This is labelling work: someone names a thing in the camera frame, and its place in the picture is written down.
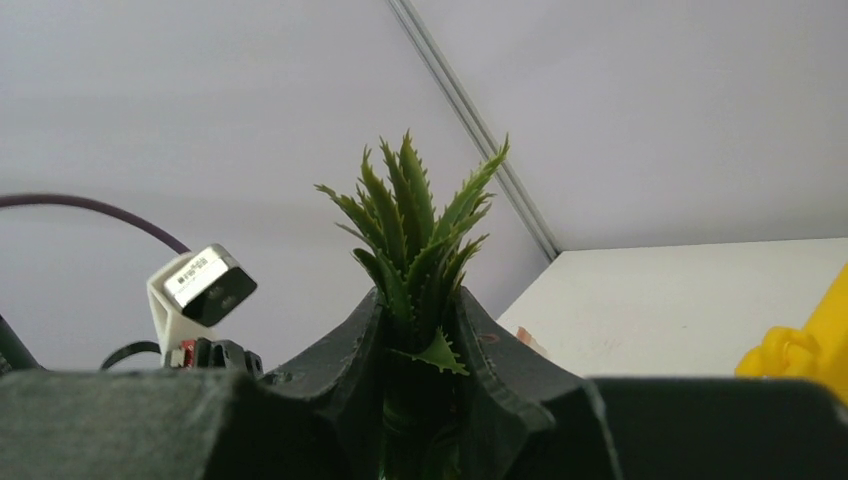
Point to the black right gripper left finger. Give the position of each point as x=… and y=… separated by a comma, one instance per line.
x=317, y=416

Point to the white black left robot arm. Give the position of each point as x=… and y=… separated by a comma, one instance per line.
x=15, y=356

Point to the toy pineapple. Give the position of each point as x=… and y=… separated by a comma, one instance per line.
x=416, y=255

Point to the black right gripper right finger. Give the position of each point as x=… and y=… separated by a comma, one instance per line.
x=527, y=418

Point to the yellow plastic basket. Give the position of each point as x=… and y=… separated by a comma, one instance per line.
x=817, y=351

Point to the aluminium frame rail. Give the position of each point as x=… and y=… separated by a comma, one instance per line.
x=474, y=124

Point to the clear pink zip top bag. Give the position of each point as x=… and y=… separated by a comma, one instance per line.
x=527, y=339

